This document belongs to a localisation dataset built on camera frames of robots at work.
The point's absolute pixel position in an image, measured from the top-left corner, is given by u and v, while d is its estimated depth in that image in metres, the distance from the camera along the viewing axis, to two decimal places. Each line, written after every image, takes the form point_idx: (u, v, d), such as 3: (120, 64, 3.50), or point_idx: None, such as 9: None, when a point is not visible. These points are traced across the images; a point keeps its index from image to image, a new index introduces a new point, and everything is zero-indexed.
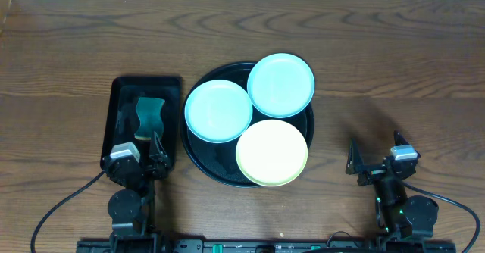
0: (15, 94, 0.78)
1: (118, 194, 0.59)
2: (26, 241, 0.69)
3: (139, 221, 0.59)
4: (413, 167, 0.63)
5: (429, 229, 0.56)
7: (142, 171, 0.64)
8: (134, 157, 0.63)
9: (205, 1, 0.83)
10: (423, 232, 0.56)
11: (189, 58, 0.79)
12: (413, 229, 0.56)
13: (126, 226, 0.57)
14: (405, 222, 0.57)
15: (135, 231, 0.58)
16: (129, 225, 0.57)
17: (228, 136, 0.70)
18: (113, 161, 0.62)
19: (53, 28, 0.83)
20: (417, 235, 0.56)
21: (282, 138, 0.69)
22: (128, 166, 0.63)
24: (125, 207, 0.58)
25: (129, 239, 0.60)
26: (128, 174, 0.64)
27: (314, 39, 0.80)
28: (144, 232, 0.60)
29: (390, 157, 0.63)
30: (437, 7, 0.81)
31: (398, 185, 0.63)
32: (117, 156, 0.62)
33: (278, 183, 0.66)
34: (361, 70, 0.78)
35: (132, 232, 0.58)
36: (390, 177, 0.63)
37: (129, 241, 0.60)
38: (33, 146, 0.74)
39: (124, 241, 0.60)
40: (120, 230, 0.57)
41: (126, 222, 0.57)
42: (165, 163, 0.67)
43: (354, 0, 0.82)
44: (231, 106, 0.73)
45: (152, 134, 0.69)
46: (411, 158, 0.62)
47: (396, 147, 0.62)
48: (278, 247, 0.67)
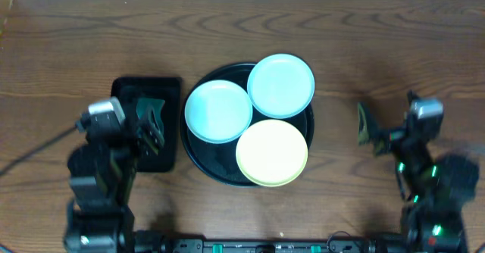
0: (16, 95, 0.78)
1: (82, 147, 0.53)
2: (26, 242, 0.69)
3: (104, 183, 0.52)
4: (438, 123, 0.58)
5: (467, 191, 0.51)
7: (121, 133, 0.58)
8: (116, 115, 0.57)
9: (205, 2, 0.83)
10: (461, 192, 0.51)
11: (189, 59, 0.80)
12: (450, 189, 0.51)
13: (85, 182, 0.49)
14: (439, 183, 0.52)
15: (96, 195, 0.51)
16: (90, 180, 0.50)
17: (228, 136, 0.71)
18: (91, 116, 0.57)
19: (54, 29, 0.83)
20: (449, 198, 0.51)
21: (283, 138, 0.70)
22: (107, 123, 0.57)
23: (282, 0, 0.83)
24: (89, 162, 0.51)
25: (92, 212, 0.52)
26: (105, 132, 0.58)
27: (314, 39, 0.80)
28: (111, 198, 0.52)
29: (412, 115, 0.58)
30: (436, 8, 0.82)
31: (420, 145, 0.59)
32: (95, 112, 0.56)
33: (278, 183, 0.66)
34: (361, 70, 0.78)
35: (92, 198, 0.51)
36: (411, 138, 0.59)
37: (92, 215, 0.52)
38: (33, 147, 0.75)
39: (86, 215, 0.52)
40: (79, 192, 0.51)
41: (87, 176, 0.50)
42: (154, 138, 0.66)
43: (353, 1, 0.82)
44: (231, 106, 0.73)
45: (148, 110, 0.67)
46: (434, 115, 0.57)
47: (417, 101, 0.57)
48: (278, 247, 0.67)
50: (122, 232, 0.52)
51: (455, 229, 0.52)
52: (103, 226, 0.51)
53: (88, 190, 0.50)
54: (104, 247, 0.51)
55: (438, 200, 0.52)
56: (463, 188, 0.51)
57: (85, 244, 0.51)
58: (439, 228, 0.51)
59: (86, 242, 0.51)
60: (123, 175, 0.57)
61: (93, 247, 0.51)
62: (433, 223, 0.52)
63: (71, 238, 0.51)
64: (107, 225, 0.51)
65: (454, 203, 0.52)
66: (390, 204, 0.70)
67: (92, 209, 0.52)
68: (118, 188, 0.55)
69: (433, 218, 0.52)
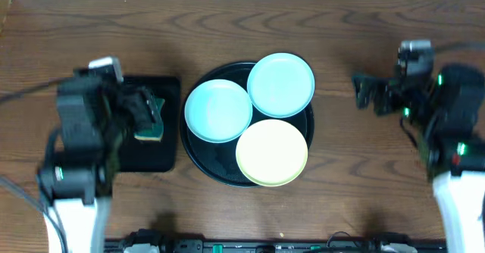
0: (15, 94, 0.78)
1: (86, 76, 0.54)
2: (27, 242, 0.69)
3: (92, 110, 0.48)
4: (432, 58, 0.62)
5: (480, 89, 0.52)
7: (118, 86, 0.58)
8: (113, 73, 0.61)
9: (204, 0, 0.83)
10: (473, 92, 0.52)
11: (189, 58, 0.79)
12: (459, 90, 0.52)
13: (73, 98, 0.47)
14: (448, 89, 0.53)
15: (83, 117, 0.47)
16: (79, 98, 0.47)
17: (228, 135, 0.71)
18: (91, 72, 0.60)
19: (54, 27, 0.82)
20: (461, 108, 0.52)
21: (283, 138, 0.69)
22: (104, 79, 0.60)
23: None
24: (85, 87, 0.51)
25: (73, 145, 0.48)
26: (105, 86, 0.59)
27: (314, 39, 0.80)
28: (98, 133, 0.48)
29: (407, 51, 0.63)
30: (437, 7, 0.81)
31: (424, 78, 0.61)
32: (95, 67, 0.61)
33: (278, 183, 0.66)
34: (361, 70, 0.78)
35: (79, 119, 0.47)
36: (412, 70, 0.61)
37: (74, 150, 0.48)
38: (33, 147, 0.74)
39: (67, 147, 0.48)
40: (64, 110, 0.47)
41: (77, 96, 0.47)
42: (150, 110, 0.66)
43: (354, 0, 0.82)
44: (231, 105, 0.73)
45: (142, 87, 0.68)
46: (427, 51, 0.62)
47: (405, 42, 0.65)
48: (278, 247, 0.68)
50: (102, 167, 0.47)
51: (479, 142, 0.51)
52: (82, 160, 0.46)
53: (74, 107, 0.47)
54: (81, 182, 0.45)
55: (452, 113, 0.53)
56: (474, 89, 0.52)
57: (59, 179, 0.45)
58: (464, 145, 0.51)
59: (61, 176, 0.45)
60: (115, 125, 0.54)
61: (67, 185, 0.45)
62: (455, 142, 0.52)
63: (43, 174, 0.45)
64: (86, 159, 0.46)
65: (466, 118, 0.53)
66: (390, 204, 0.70)
67: (76, 142, 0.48)
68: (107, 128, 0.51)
69: (455, 138, 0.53)
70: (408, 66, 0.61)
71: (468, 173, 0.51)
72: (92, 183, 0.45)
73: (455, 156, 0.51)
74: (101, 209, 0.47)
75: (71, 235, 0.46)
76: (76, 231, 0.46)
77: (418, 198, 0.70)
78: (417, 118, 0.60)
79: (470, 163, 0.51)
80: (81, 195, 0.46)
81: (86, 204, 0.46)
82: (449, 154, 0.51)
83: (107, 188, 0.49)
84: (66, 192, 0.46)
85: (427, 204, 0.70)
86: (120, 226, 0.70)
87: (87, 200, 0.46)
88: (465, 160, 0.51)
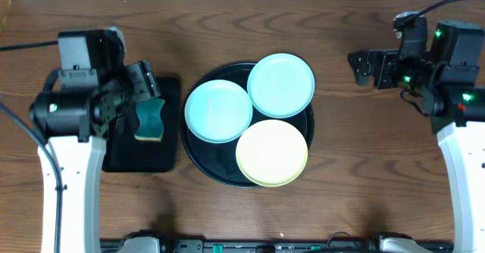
0: (16, 94, 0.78)
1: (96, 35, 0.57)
2: (27, 242, 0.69)
3: (92, 53, 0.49)
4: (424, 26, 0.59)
5: (477, 35, 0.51)
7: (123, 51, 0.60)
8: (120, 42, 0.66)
9: (205, 1, 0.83)
10: (473, 37, 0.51)
11: (189, 58, 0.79)
12: (458, 36, 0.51)
13: (76, 37, 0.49)
14: (449, 39, 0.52)
15: (84, 58, 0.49)
16: (81, 37, 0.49)
17: (229, 135, 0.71)
18: None
19: (54, 28, 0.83)
20: (461, 56, 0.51)
21: (283, 138, 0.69)
22: None
23: None
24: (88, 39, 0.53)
25: (70, 85, 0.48)
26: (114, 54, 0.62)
27: (314, 39, 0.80)
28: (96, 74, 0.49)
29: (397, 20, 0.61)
30: (437, 7, 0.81)
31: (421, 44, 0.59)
32: None
33: (278, 183, 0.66)
34: None
35: (80, 61, 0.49)
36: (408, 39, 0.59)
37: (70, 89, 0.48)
38: (32, 147, 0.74)
39: (64, 87, 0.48)
40: (66, 52, 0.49)
41: (78, 35, 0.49)
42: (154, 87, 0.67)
43: (354, 0, 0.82)
44: (231, 105, 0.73)
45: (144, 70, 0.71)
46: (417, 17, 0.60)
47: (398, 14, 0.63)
48: (278, 247, 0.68)
50: (98, 105, 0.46)
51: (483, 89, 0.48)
52: (78, 96, 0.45)
53: (76, 49, 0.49)
54: (76, 116, 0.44)
55: (454, 63, 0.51)
56: (471, 34, 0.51)
57: (53, 114, 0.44)
58: (469, 94, 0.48)
59: (54, 110, 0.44)
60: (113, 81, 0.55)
61: (62, 120, 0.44)
62: (459, 91, 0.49)
63: (38, 108, 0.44)
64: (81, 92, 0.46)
65: (469, 67, 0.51)
66: (390, 204, 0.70)
67: (75, 84, 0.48)
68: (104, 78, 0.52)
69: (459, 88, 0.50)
70: (405, 37, 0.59)
71: (474, 123, 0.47)
72: (87, 117, 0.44)
73: (460, 101, 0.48)
74: (97, 147, 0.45)
75: (66, 171, 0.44)
76: (71, 167, 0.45)
77: (418, 199, 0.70)
78: (415, 82, 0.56)
79: (475, 110, 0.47)
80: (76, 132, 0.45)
81: (79, 141, 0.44)
82: (455, 100, 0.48)
83: (101, 132, 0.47)
84: (61, 127, 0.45)
85: (427, 204, 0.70)
86: (120, 226, 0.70)
87: (82, 136, 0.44)
88: (470, 107, 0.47)
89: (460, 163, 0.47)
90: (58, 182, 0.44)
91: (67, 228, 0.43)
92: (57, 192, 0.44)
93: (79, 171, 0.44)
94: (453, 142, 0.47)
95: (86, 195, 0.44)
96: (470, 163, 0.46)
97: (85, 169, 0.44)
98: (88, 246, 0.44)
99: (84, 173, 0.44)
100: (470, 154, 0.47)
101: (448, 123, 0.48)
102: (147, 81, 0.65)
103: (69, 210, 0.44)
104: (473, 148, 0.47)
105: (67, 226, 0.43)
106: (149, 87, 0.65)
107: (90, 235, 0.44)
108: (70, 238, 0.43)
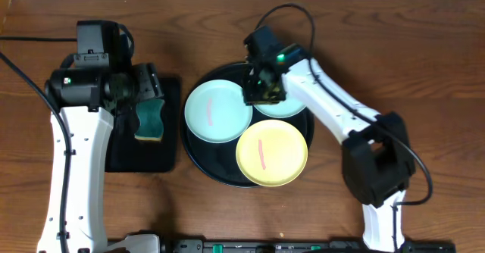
0: (15, 94, 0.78)
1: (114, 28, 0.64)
2: (26, 242, 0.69)
3: (106, 42, 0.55)
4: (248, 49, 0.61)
5: (263, 30, 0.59)
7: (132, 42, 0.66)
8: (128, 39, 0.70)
9: (205, 1, 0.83)
10: (257, 32, 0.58)
11: (189, 58, 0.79)
12: (253, 35, 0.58)
13: (92, 24, 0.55)
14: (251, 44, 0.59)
15: (99, 45, 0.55)
16: (97, 24, 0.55)
17: (227, 135, 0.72)
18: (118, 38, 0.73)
19: (53, 27, 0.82)
20: (266, 44, 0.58)
21: (282, 138, 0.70)
22: None
23: None
24: None
25: (84, 65, 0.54)
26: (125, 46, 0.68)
27: (314, 39, 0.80)
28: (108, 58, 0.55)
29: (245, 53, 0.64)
30: (436, 7, 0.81)
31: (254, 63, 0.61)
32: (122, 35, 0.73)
33: (278, 183, 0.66)
34: (361, 70, 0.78)
35: (95, 46, 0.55)
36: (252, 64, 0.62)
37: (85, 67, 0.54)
38: (33, 147, 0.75)
39: (79, 66, 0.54)
40: (82, 38, 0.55)
41: (95, 23, 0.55)
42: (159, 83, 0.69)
43: (354, 0, 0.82)
44: (230, 105, 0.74)
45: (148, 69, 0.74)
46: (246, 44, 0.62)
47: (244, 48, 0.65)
48: (278, 247, 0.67)
50: (107, 82, 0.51)
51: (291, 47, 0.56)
52: (91, 74, 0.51)
53: (92, 36, 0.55)
54: (87, 89, 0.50)
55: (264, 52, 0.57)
56: (261, 29, 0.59)
57: (67, 85, 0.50)
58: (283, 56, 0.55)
59: (69, 82, 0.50)
60: (122, 64, 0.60)
61: (74, 92, 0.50)
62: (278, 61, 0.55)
63: (54, 80, 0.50)
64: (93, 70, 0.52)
65: (275, 48, 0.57)
66: None
67: (89, 64, 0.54)
68: (117, 64, 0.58)
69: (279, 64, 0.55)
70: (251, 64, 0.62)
71: (295, 67, 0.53)
72: (98, 91, 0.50)
73: (277, 64, 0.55)
74: (105, 118, 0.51)
75: (76, 137, 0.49)
76: (80, 133, 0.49)
77: (418, 199, 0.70)
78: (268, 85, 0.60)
79: (292, 60, 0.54)
80: (87, 104, 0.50)
81: (90, 110, 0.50)
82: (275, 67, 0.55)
83: (109, 108, 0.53)
84: (72, 98, 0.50)
85: (427, 204, 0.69)
86: (120, 226, 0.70)
87: (92, 107, 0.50)
88: (289, 61, 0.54)
89: (306, 95, 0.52)
90: (67, 147, 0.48)
91: (74, 188, 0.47)
92: (66, 155, 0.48)
93: (87, 138, 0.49)
94: (291, 85, 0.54)
95: (92, 159, 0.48)
96: (307, 89, 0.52)
97: (94, 135, 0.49)
98: (92, 207, 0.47)
99: (92, 138, 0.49)
100: (302, 83, 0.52)
101: (284, 79, 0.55)
102: (152, 80, 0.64)
103: (76, 173, 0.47)
104: (301, 78, 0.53)
105: (74, 188, 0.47)
106: (154, 85, 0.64)
107: (94, 198, 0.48)
108: (76, 198, 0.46)
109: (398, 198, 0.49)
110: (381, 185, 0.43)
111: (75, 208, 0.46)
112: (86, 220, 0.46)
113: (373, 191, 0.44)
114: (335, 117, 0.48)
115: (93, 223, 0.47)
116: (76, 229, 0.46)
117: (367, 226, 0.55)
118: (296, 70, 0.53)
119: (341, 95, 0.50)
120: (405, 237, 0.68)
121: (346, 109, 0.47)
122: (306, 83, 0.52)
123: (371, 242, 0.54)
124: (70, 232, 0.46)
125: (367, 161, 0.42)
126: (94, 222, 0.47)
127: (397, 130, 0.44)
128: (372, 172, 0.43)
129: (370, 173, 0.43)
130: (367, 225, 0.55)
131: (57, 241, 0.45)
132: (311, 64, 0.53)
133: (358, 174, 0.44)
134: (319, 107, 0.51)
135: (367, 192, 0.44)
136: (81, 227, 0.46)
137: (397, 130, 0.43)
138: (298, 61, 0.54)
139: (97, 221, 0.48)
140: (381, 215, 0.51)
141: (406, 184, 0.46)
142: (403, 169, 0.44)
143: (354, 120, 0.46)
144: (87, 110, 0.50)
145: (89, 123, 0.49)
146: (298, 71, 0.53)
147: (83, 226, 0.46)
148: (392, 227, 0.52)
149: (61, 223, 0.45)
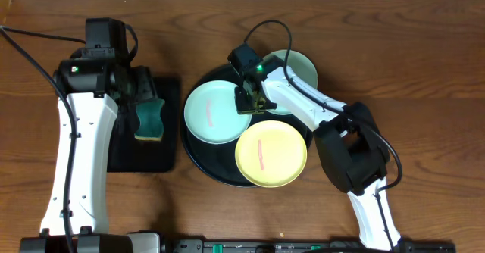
0: (15, 94, 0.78)
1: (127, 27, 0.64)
2: None
3: (113, 37, 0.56)
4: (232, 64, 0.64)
5: (244, 48, 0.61)
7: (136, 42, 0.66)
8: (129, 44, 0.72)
9: (205, 1, 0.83)
10: (238, 51, 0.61)
11: (189, 58, 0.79)
12: (234, 52, 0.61)
13: (101, 20, 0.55)
14: (234, 60, 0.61)
15: (105, 39, 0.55)
16: (105, 22, 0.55)
17: (227, 135, 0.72)
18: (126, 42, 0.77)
19: (52, 27, 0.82)
20: (247, 57, 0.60)
21: (280, 137, 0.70)
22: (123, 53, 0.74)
23: None
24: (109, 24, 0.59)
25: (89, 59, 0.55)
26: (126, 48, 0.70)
27: (314, 39, 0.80)
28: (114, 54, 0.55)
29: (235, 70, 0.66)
30: (436, 7, 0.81)
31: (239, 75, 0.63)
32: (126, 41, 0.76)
33: (279, 183, 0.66)
34: (361, 70, 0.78)
35: (102, 42, 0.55)
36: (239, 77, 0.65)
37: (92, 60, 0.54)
38: (33, 146, 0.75)
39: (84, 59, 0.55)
40: (91, 33, 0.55)
41: (103, 20, 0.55)
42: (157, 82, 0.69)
43: (354, 0, 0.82)
44: (230, 105, 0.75)
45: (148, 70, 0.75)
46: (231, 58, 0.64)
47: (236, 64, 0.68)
48: (278, 247, 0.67)
50: (112, 72, 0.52)
51: (270, 59, 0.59)
52: (97, 64, 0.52)
53: (100, 32, 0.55)
54: (92, 77, 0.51)
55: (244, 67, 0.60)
56: (241, 47, 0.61)
57: (75, 74, 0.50)
58: (261, 67, 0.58)
59: (76, 70, 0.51)
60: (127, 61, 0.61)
61: (82, 79, 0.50)
62: (256, 72, 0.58)
63: (64, 69, 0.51)
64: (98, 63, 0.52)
65: (255, 62, 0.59)
66: (390, 204, 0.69)
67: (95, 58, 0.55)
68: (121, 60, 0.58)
69: (258, 74, 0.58)
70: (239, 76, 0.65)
71: (272, 73, 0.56)
72: (103, 79, 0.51)
73: (257, 74, 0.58)
74: (109, 106, 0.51)
75: (82, 121, 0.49)
76: (86, 117, 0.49)
77: (418, 199, 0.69)
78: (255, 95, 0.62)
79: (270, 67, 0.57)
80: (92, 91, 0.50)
81: (95, 97, 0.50)
82: (256, 76, 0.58)
83: (114, 98, 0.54)
84: (80, 87, 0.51)
85: (426, 204, 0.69)
86: (119, 226, 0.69)
87: (98, 94, 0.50)
88: (267, 70, 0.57)
89: (283, 98, 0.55)
90: (73, 129, 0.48)
91: (78, 170, 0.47)
92: (71, 138, 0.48)
93: (92, 123, 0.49)
94: (272, 92, 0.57)
95: (96, 142, 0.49)
96: (283, 92, 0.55)
97: (99, 120, 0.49)
98: (94, 188, 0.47)
99: (97, 123, 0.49)
100: (280, 87, 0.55)
101: (263, 86, 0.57)
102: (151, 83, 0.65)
103: (81, 155, 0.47)
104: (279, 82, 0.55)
105: (79, 169, 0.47)
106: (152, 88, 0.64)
107: (96, 182, 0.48)
108: (80, 178, 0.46)
109: (380, 185, 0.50)
110: (356, 170, 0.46)
111: (78, 188, 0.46)
112: (89, 199, 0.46)
113: (349, 176, 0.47)
114: (308, 112, 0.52)
115: (95, 204, 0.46)
116: (78, 209, 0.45)
117: (361, 225, 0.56)
118: (273, 76, 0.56)
119: (311, 92, 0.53)
120: (405, 237, 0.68)
121: (315, 103, 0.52)
122: (282, 86, 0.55)
123: (369, 242, 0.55)
124: (73, 210, 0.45)
125: (337, 145, 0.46)
126: (95, 203, 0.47)
127: (364, 117, 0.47)
128: (343, 157, 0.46)
129: (342, 157, 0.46)
130: (361, 222, 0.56)
131: (60, 219, 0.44)
132: (285, 69, 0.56)
133: (333, 162, 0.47)
134: (295, 105, 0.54)
135: (343, 178, 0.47)
136: (83, 206, 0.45)
137: (364, 117, 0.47)
138: (276, 69, 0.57)
139: (99, 203, 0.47)
140: (367, 208, 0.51)
141: (383, 171, 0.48)
142: (375, 154, 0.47)
143: (324, 114, 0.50)
144: (92, 95, 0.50)
145: (93, 108, 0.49)
146: (277, 76, 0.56)
147: (86, 205, 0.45)
148: (382, 221, 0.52)
149: (65, 201, 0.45)
